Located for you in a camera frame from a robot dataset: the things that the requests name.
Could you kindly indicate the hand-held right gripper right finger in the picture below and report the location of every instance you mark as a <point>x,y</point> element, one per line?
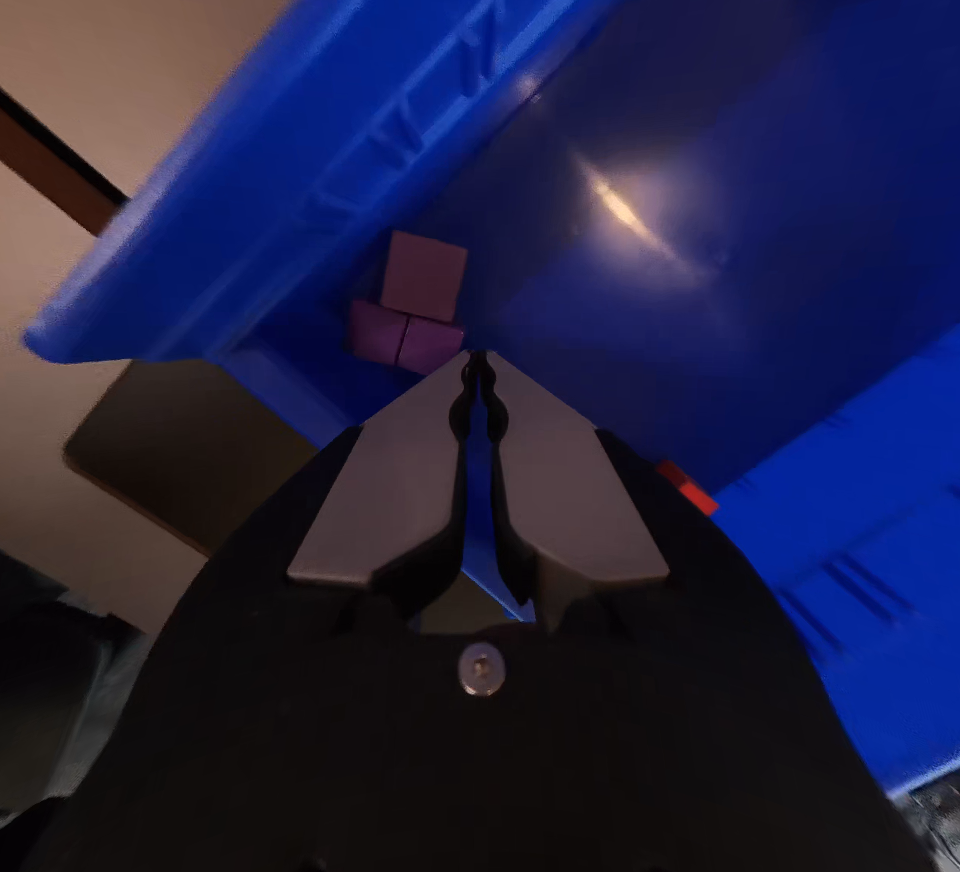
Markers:
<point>577,504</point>

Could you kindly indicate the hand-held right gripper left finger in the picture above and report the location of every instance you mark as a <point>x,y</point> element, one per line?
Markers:
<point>382,504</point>

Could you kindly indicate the red wooden cube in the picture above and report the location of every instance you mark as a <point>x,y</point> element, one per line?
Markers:
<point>690,489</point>

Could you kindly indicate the purple wooden cube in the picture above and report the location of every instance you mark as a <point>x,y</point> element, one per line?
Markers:
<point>420,276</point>
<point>431,343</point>
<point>375,332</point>

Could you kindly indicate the blue plastic bin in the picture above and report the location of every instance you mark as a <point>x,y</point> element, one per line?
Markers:
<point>675,137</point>

